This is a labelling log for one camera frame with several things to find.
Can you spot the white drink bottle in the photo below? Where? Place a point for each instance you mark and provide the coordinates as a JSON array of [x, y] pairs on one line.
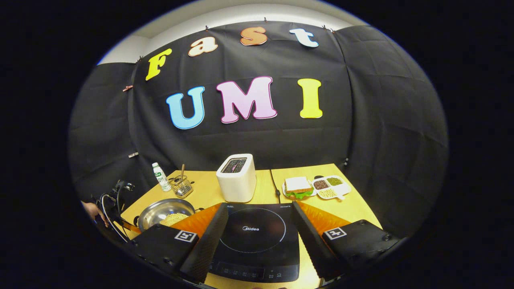
[[162, 178]]

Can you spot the white divided dish of beans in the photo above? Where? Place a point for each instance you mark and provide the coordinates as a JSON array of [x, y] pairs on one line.
[[331, 187]]

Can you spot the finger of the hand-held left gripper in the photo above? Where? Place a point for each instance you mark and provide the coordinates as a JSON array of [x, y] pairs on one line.
[[131, 228]]

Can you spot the steel pot with soybeans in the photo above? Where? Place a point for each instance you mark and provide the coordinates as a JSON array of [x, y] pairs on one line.
[[160, 212]]

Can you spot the white toaster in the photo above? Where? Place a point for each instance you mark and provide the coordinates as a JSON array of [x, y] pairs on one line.
[[237, 182]]

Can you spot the sandwich with lettuce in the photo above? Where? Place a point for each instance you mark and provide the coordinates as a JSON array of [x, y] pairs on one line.
[[298, 186]]

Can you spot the black induction cooktop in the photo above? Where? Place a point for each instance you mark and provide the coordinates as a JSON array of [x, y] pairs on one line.
[[257, 241]]

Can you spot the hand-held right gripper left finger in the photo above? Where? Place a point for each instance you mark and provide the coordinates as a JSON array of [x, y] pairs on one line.
[[207, 245]]

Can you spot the pink clothespin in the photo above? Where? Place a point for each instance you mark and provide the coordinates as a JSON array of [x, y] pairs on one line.
[[127, 88]]

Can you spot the black backdrop cloth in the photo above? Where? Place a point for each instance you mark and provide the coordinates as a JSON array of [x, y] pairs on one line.
[[381, 120]]

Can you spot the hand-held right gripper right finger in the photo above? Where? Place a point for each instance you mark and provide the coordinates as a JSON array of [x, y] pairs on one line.
[[313, 245]]

